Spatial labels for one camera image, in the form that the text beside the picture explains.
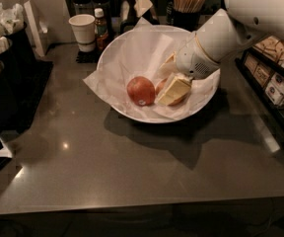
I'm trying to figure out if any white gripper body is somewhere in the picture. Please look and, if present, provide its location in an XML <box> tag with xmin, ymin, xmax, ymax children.
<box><xmin>176</xmin><ymin>33</ymin><xmax>219</xmax><ymax>80</ymax></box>

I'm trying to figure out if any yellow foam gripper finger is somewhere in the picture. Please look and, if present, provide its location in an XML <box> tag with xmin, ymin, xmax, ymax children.
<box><xmin>155</xmin><ymin>73</ymin><xmax>192</xmax><ymax>106</ymax></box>
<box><xmin>158</xmin><ymin>52</ymin><xmax>178</xmax><ymax>78</ymax></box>

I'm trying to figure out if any yellow-red apple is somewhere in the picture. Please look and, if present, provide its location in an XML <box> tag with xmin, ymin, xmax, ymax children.
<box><xmin>155</xmin><ymin>78</ymin><xmax>186</xmax><ymax>106</ymax></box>

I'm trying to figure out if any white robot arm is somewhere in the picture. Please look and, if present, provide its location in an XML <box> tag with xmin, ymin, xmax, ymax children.
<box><xmin>156</xmin><ymin>0</ymin><xmax>284</xmax><ymax>106</ymax></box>

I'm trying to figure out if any white bowl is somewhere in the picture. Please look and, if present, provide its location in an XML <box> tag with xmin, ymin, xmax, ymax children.
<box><xmin>96</xmin><ymin>24</ymin><xmax>221</xmax><ymax>124</ymax></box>

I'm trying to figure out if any red apple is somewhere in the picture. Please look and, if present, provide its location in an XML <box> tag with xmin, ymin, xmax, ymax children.
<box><xmin>126</xmin><ymin>76</ymin><xmax>155</xmax><ymax>107</ymax></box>

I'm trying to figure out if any white paper liner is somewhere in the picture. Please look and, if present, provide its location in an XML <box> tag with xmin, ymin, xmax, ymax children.
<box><xmin>82</xmin><ymin>17</ymin><xmax>221</xmax><ymax>121</ymax></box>

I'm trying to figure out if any black cup of wooden stirrers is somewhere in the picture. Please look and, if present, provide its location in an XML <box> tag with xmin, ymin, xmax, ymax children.
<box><xmin>173</xmin><ymin>0</ymin><xmax>206</xmax><ymax>32</ymax></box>

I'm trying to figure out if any small brown sauce bottle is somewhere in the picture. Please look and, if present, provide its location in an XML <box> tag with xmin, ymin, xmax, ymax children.
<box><xmin>94</xmin><ymin>8</ymin><xmax>109</xmax><ymax>51</ymax></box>

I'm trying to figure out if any black coaster mat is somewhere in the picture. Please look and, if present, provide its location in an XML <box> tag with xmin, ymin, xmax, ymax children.
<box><xmin>76</xmin><ymin>51</ymin><xmax>100</xmax><ymax>63</ymax></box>

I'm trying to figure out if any black tea bag rack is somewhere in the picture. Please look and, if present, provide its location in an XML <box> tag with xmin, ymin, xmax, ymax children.
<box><xmin>235</xmin><ymin>37</ymin><xmax>284</xmax><ymax>130</ymax></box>

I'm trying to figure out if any white paper cup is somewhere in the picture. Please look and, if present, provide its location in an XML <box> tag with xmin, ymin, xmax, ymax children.
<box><xmin>69</xmin><ymin>14</ymin><xmax>96</xmax><ymax>52</ymax></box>

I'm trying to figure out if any white napkin dispenser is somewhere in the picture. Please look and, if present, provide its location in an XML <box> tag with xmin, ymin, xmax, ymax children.
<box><xmin>23</xmin><ymin>0</ymin><xmax>49</xmax><ymax>57</ymax></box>

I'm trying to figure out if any black rubber mat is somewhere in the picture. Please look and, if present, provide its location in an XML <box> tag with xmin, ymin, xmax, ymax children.
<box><xmin>4</xmin><ymin>60</ymin><xmax>53</xmax><ymax>133</ymax></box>

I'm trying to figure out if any black cutlery holder back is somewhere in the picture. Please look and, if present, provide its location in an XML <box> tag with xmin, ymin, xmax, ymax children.
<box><xmin>0</xmin><ymin>2</ymin><xmax>36</xmax><ymax>69</ymax></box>

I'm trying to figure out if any black cutlery holder middle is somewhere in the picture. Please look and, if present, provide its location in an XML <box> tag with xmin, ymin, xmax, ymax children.
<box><xmin>0</xmin><ymin>28</ymin><xmax>23</xmax><ymax>87</ymax></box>

